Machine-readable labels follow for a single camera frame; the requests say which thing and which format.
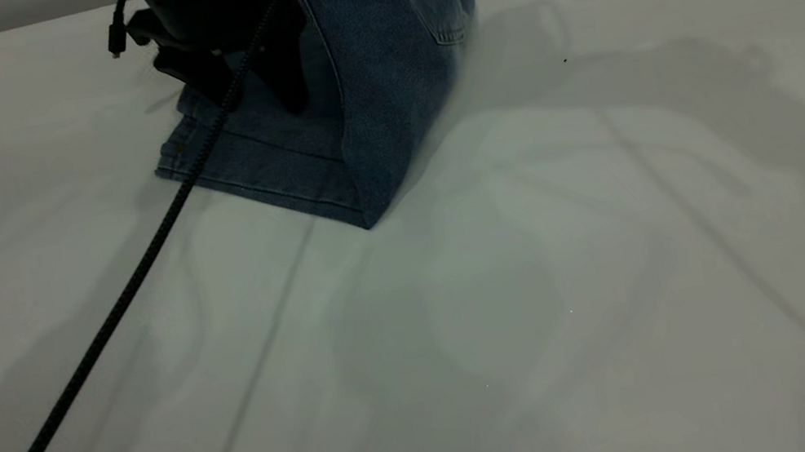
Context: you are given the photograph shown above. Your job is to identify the black braided cable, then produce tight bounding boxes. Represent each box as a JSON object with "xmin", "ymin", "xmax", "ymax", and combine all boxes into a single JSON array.
[{"xmin": 0, "ymin": 0, "xmax": 375, "ymax": 452}]

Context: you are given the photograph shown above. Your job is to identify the short black plug cable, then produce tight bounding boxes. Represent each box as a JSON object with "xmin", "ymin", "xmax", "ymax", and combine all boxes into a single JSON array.
[{"xmin": 100, "ymin": 0, "xmax": 145, "ymax": 60}]

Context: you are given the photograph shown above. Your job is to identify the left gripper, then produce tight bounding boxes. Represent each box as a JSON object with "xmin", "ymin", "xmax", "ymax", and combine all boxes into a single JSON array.
[{"xmin": 122, "ymin": 0, "xmax": 325, "ymax": 140}]

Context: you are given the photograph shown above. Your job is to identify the blue denim pants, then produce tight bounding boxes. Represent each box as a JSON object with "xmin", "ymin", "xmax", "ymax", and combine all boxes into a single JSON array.
[{"xmin": 124, "ymin": 0, "xmax": 514, "ymax": 265}]

